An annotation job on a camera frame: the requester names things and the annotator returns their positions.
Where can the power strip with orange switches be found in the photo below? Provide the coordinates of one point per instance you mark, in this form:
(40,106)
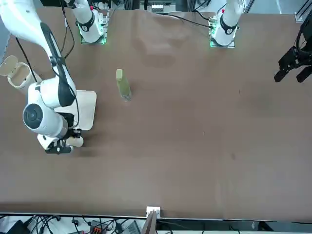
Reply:
(97,228)

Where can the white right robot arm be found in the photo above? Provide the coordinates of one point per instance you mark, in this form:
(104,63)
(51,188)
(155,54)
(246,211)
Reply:
(14,19)

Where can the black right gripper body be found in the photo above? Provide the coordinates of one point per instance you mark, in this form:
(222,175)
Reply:
(69,122)

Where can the white square mat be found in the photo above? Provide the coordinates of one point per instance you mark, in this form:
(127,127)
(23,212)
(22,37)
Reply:
(85,109)

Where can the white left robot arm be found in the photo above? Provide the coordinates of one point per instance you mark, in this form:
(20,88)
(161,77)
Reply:
(228,26)

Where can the aluminium frame rail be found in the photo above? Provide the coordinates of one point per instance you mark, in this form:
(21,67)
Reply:
(303,12)

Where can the aluminium frame post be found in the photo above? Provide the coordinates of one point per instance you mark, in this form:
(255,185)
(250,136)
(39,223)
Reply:
(153,210)

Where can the white socket block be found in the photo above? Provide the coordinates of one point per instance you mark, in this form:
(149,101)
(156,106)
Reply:
(157,8)

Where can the clear bottle with green liquid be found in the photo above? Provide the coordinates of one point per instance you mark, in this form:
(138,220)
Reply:
(124,90)

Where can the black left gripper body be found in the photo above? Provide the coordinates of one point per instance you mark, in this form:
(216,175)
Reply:
(306,39)

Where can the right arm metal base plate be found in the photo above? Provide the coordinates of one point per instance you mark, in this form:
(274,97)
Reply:
(93,43)

